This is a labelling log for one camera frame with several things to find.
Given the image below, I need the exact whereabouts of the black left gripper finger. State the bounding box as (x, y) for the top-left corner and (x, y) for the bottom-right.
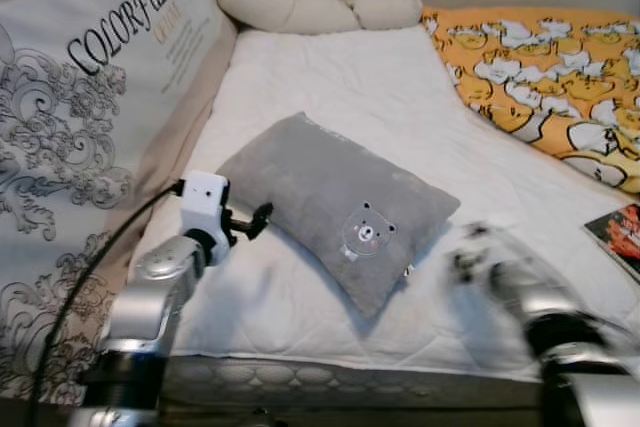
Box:
(238, 202), (275, 242)

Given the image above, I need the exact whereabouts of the grey bear pillow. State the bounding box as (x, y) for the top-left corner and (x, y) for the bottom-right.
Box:
(216, 112), (462, 320)

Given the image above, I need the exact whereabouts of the dark book with red cover art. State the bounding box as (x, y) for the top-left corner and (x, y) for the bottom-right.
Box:
(583, 203), (640, 280)

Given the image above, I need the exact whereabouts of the yellow cartoon print blanket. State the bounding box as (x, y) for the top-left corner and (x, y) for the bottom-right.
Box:
(420, 5), (640, 196)

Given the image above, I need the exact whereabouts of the grey quilted mattress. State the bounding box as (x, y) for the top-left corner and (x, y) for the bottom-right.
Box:
(160, 352), (561, 410)

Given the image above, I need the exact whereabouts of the white quilted mattress pad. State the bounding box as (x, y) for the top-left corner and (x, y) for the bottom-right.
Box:
(130, 25), (640, 358)

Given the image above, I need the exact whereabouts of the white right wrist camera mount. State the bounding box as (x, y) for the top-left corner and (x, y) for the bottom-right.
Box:
(462, 225), (546, 293)

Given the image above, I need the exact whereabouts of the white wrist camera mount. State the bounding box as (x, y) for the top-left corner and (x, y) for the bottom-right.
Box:
(180, 171), (233, 248)
(462, 225), (546, 293)

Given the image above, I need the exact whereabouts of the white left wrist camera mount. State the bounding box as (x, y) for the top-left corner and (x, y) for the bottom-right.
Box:
(180, 171), (233, 248)

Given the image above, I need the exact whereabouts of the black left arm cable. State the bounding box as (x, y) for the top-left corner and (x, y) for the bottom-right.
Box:
(25, 179), (186, 427)

